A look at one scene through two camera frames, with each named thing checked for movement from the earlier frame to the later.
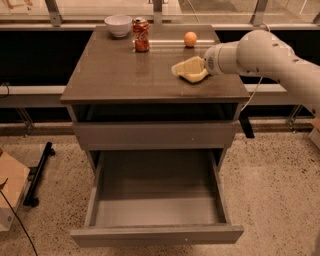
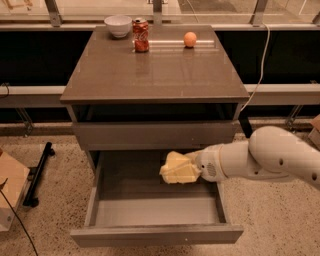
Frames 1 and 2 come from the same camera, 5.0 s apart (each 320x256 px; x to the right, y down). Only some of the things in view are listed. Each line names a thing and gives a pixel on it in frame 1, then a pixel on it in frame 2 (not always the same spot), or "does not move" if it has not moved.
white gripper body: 212,62 -> 208,164
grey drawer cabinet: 119,98 does not move
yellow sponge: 192,73 -> 180,170
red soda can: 140,29 does not move
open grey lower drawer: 137,197 does not move
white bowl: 119,24 does not move
